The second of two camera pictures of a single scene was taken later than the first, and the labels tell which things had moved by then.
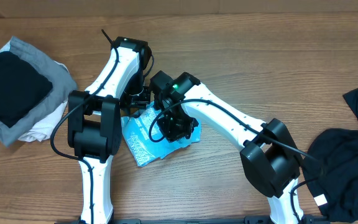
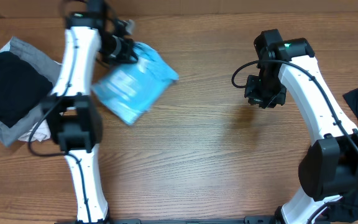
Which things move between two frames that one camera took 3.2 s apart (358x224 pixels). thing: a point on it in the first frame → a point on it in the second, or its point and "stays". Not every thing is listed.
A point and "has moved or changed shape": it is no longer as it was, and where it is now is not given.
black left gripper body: [137, 94] → [119, 51]
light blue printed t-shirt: [145, 139] has moved or changed shape
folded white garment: [36, 133] stays
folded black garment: [9, 88] stays
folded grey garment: [58, 74] stays
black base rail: [249, 219] stays
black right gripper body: [179, 126] → [265, 92]
